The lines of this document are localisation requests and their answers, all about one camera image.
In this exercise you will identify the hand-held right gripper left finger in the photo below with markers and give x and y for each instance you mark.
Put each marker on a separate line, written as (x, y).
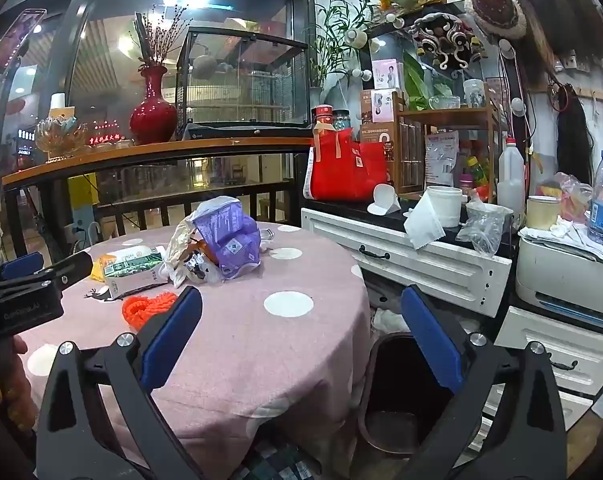
(174, 330)

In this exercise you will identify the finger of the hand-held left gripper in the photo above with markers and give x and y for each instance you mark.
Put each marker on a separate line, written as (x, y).
(74, 266)
(21, 265)

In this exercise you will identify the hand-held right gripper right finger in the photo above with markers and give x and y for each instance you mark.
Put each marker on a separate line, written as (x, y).
(431, 340)

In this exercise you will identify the orange foam net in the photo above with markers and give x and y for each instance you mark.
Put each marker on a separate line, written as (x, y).
(141, 310)

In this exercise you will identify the green white milk carton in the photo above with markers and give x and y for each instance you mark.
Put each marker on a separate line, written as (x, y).
(131, 270)

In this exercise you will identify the silver foil wrapper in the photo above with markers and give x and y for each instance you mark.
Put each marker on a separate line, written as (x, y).
(196, 266)

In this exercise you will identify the dark brown trash bin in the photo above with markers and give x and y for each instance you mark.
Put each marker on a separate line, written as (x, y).
(396, 410)

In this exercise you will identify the purple packaging bag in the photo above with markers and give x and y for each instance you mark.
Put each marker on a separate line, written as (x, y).
(226, 240)

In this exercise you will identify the person's left hand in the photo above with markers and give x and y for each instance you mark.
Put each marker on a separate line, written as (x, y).
(20, 385)

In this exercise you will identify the white drawer cabinet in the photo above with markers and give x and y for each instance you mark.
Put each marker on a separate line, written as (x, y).
(431, 265)

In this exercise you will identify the pink polka dot tablecloth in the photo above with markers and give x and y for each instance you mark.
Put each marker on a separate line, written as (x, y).
(261, 360)

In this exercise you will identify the white paper towel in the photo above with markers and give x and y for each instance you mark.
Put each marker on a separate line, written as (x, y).
(424, 225)

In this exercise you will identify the clear plastic bag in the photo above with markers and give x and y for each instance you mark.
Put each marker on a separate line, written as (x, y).
(484, 227)

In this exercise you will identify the glass lotus bowl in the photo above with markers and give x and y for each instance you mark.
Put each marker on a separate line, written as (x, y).
(61, 137)

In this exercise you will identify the white plastic tub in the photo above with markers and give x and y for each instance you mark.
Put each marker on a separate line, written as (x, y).
(446, 205)

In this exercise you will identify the white printer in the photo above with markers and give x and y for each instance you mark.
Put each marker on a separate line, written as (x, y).
(556, 270)

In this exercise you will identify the white folded stand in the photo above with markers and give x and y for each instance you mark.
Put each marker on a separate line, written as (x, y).
(384, 199)

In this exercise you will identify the wooden topped black railing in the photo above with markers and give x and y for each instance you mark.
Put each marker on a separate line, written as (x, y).
(181, 147)

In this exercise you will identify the red ceramic vase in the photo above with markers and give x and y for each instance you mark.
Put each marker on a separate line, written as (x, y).
(154, 120)

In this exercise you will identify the checked cloth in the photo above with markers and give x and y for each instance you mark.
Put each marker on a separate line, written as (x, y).
(281, 460)

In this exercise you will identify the cream paper bowl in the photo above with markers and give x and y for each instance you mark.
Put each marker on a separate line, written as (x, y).
(542, 212)

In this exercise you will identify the pile of white papers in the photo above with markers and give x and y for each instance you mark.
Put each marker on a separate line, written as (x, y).
(571, 237)

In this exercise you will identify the white printed packet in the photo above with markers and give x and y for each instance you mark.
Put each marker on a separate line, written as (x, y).
(441, 157)

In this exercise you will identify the white plastic jug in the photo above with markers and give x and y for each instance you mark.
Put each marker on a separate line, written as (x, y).
(510, 175)

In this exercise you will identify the red tote bag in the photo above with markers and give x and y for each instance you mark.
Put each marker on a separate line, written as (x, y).
(346, 175)

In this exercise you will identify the pink plastic bag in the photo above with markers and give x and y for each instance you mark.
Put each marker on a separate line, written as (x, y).
(569, 195)

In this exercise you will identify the clear water bottle blue label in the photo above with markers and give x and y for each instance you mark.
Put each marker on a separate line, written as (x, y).
(601, 205)

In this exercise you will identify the smartphone on holder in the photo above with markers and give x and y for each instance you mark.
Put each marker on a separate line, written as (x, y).
(16, 40)

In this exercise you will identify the wooden shelf rack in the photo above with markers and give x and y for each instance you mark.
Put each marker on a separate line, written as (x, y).
(431, 113)

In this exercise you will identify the teal lidded jar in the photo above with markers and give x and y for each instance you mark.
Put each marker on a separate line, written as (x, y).
(341, 120)

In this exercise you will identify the clear glass bowl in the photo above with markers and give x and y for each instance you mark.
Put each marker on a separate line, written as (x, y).
(444, 102)

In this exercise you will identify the dried flower branches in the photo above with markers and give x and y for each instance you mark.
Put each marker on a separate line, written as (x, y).
(156, 40)

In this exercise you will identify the glass display case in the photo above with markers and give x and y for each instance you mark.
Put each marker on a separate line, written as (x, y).
(241, 85)

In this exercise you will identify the black hair bundle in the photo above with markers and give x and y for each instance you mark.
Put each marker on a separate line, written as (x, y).
(571, 135)

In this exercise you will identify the red lidded jar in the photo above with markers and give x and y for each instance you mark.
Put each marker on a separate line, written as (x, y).
(324, 115)

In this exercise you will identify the clear glass cup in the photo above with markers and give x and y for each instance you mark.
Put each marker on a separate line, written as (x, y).
(474, 92)

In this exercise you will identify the pink product box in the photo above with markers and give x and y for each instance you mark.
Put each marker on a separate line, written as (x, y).
(386, 75)

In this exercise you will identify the ornate decorated headdress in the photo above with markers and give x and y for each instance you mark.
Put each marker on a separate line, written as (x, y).
(444, 40)

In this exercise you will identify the green bamboo plant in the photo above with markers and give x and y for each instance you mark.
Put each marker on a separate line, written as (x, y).
(331, 35)

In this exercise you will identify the red embroidered hat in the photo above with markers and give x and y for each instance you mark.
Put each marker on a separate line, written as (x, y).
(496, 7)

